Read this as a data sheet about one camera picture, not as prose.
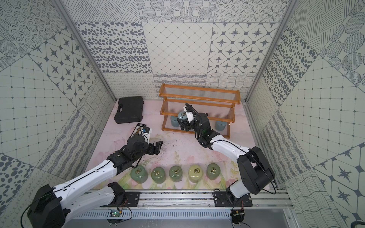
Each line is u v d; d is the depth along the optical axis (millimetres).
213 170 759
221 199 731
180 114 813
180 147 941
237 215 730
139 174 747
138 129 1011
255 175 434
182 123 794
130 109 1102
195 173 747
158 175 748
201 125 626
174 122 983
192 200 762
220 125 959
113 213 713
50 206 390
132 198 735
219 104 946
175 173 748
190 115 731
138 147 616
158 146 745
